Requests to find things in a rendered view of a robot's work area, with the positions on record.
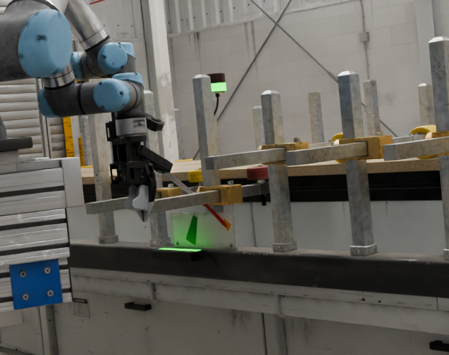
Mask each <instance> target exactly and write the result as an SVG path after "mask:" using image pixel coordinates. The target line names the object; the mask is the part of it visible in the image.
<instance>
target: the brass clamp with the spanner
mask: <svg viewBox="0 0 449 355"><path fill-rule="evenodd" d="M212 190H219V193H220V200H221V201H219V202H214V203H210V204H208V205H232V204H240V203H242V202H243V200H242V185H231V186H227V185H217V186H212V187H203V186H201V187H199V188H198V189H197V191H196V192H207V191H212Z"/></svg>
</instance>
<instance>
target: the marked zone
mask: <svg viewBox="0 0 449 355"><path fill-rule="evenodd" d="M196 234H197V217H196V216H194V215H193V217H192V220H191V224H190V227H189V230H188V233H187V237H186V240H187V241H189V242H190V243H192V244H194V245H196Z"/></svg>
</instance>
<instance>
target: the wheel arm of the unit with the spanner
mask: <svg viewBox="0 0 449 355"><path fill-rule="evenodd" d="M268 193H270V189H269V182H266V183H259V182H256V184H251V185H243V186H242V197H250V196H255V195H260V194H265V197H266V194H268ZM219 201H221V200H220V193H219V190H212V191H207V192H198V193H194V194H186V195H180V196H176V197H168V198H163V199H155V200H154V203H153V206H152V209H151V212H150V213H157V212H162V211H169V210H173V209H178V208H185V207H190V206H198V205H202V204H210V203H214V202H219Z"/></svg>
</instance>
